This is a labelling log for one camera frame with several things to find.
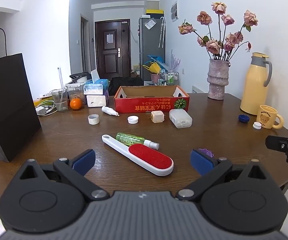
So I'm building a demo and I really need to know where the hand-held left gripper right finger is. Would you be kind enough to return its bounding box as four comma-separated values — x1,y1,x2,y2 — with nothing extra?
175,149,269,202

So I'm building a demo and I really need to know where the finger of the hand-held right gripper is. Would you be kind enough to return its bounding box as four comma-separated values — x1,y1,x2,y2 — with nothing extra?
265,135,288,164

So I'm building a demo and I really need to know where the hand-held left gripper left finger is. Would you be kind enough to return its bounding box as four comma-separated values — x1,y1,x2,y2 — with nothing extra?
17,149,110,202

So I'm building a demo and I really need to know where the green spray bottle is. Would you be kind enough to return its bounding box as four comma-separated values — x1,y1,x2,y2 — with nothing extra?
116,132,160,148

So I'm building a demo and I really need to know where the white and red lint brush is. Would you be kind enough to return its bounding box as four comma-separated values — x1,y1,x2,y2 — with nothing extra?
101,134,174,177

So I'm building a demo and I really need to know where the red cardboard box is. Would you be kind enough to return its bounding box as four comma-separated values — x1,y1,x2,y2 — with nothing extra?
113,85,191,114

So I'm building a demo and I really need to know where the yellow bear mug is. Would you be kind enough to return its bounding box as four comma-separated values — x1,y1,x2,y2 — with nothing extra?
259,104,284,130

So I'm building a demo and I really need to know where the clear plastic box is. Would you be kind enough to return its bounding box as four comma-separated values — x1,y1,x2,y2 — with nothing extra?
169,108,193,129

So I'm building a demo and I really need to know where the small white dropper bottle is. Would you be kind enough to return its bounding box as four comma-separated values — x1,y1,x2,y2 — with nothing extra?
101,106,120,117

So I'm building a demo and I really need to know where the orange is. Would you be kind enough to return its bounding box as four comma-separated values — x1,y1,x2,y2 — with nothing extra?
70,98,82,110

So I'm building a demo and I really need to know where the yellow thermos jug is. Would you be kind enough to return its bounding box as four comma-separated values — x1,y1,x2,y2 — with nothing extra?
240,52,273,115

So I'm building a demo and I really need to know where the clear plastic cup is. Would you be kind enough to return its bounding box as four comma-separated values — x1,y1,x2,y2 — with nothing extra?
51,89,69,112

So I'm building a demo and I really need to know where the clear wrapped tissue pack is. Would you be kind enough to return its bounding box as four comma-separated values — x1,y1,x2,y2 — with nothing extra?
83,84,104,96

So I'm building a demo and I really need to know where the black and white appliance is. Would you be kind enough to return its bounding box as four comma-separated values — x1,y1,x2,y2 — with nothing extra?
70,72,92,84

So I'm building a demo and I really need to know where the white mop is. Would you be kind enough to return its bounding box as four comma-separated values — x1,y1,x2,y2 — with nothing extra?
57,67,64,89

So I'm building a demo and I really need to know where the black folding chair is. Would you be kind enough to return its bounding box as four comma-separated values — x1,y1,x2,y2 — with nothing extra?
108,77,144,95

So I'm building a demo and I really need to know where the metal rack cart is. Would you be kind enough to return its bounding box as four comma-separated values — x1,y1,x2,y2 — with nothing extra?
160,71,179,87

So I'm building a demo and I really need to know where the black paper bag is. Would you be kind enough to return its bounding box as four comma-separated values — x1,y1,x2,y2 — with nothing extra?
0,28,42,163

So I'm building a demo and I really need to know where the dark brown door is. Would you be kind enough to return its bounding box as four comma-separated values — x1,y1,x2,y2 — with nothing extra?
95,19,132,79

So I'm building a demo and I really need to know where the purple feathery decoration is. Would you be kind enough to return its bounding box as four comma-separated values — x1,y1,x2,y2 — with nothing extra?
169,50,182,72

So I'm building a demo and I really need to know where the grey refrigerator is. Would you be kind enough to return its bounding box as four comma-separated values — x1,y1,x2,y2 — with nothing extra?
138,16,166,80

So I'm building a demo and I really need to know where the clear folded umbrella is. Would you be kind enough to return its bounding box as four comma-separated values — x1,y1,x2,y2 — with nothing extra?
158,16,166,48

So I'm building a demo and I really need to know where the dried pink rose bouquet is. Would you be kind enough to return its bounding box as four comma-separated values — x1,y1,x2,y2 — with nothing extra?
178,2,259,62

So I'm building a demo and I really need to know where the white charger with cable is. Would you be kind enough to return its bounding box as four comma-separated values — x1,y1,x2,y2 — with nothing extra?
35,100,58,117

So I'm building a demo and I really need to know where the wall electrical panel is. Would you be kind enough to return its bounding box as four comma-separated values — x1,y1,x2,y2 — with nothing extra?
171,1,179,22

